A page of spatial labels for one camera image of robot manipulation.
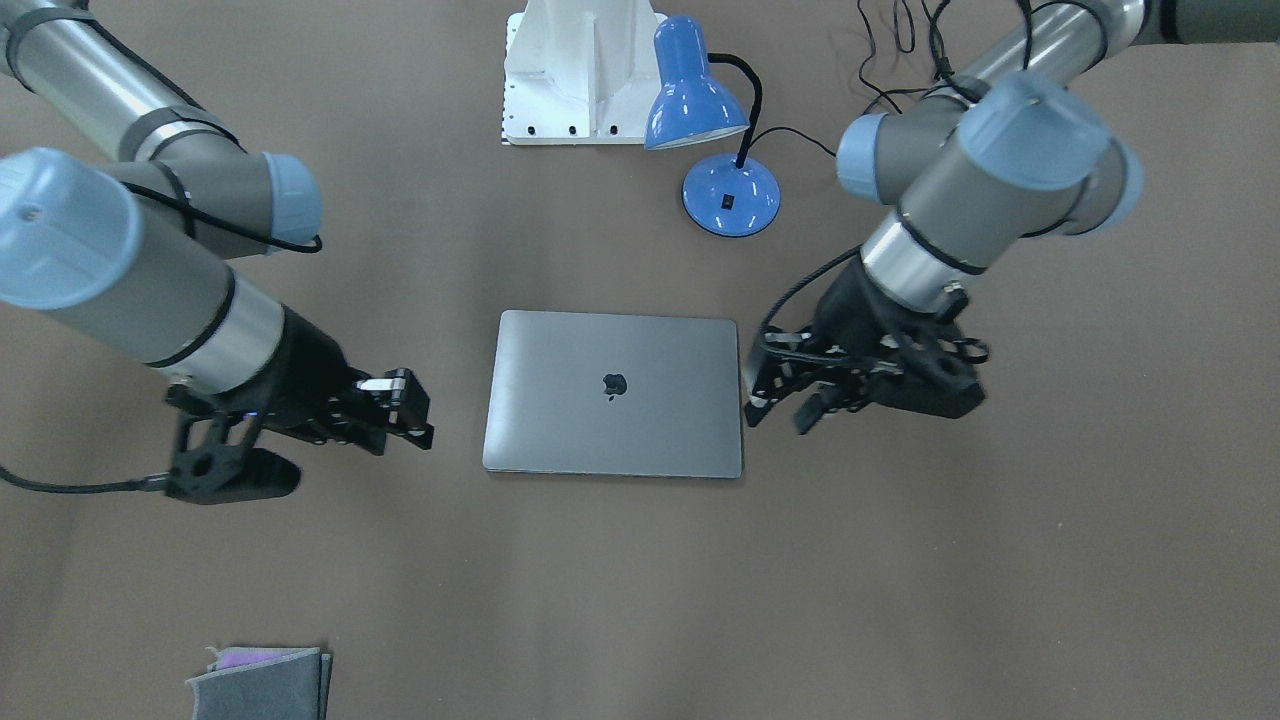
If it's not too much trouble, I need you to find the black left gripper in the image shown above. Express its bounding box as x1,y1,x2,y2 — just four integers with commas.
742,258,970,436

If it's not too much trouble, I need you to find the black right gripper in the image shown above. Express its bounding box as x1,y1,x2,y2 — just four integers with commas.
165,307,435,456

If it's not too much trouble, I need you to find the grey laptop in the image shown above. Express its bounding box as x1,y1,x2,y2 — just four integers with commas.
483,309,744,480

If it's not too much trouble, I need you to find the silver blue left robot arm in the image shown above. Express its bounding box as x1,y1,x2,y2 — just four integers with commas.
742,1,1277,434

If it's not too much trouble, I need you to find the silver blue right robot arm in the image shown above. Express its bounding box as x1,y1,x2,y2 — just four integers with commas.
3,1,434,455

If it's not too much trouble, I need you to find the blue desk lamp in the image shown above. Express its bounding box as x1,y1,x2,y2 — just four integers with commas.
643,15,781,238

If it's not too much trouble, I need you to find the grey folded cloth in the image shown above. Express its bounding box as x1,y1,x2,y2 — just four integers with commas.
186,646,333,719

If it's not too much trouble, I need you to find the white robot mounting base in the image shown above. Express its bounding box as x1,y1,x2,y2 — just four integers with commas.
500,1,667,146

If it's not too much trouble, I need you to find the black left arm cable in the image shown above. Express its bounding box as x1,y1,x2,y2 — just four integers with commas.
756,0,1061,346

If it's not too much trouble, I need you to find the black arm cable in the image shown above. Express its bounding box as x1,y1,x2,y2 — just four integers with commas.
0,181,326,497
756,0,1061,346

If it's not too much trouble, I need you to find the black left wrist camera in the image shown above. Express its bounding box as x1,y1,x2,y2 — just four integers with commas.
865,334,989,419

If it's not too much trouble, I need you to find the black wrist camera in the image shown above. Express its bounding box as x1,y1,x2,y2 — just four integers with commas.
865,334,989,419
163,411,302,506

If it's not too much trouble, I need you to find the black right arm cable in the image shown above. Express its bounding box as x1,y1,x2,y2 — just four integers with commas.
0,181,326,497

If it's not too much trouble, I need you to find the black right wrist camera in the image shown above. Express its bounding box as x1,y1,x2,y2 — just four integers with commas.
163,411,302,506

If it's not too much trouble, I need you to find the black lamp power cable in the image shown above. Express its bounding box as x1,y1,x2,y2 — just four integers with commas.
746,0,957,161

